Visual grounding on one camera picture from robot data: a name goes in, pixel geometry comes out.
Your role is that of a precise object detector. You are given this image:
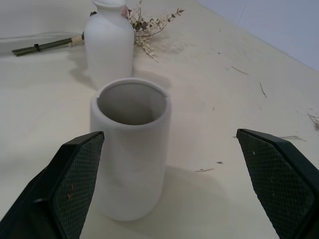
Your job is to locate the dried flower bouquet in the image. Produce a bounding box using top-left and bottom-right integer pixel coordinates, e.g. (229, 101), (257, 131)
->
(11, 0), (185, 63)

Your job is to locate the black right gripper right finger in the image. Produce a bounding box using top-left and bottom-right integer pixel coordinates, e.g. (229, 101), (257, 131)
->
(236, 128), (319, 239)

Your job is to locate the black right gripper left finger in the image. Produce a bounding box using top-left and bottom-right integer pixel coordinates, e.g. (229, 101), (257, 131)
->
(0, 131), (105, 239)

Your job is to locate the white bottle-shaped ceramic vase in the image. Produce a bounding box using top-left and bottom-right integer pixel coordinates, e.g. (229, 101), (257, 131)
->
(84, 0), (135, 88)

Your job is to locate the white cylindrical ceramic vase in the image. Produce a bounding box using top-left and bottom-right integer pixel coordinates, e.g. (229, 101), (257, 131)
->
(90, 78), (172, 222)

